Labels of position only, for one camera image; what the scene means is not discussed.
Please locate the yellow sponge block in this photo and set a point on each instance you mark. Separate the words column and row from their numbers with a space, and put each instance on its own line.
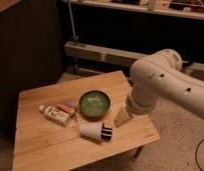
column 122, row 117

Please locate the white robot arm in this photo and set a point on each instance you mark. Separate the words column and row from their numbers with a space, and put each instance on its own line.
column 159, row 75

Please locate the green bowl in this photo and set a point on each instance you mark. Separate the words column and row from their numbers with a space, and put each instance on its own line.
column 94, row 104

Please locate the long metal case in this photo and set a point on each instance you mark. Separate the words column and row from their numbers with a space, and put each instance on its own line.
column 122, row 58

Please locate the white paper cup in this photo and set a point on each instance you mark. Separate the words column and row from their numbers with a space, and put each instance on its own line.
column 91, row 130

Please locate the orange small box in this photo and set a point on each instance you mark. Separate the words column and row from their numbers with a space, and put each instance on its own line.
column 71, row 111

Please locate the metal vertical pole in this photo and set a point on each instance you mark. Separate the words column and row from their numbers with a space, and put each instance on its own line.
column 74, row 36

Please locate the wooden table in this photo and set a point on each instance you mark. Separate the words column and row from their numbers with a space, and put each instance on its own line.
column 41, row 145

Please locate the white tube with label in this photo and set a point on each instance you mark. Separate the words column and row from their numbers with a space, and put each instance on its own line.
column 54, row 114

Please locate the upper wooden shelf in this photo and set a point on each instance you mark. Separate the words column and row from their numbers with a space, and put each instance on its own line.
column 191, row 9

